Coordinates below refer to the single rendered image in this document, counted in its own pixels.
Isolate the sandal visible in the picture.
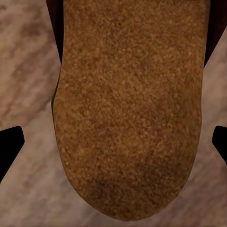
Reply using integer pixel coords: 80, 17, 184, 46
46, 0, 227, 221

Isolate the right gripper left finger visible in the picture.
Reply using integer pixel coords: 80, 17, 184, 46
0, 126, 25, 182

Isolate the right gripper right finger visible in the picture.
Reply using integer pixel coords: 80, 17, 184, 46
212, 125, 227, 163

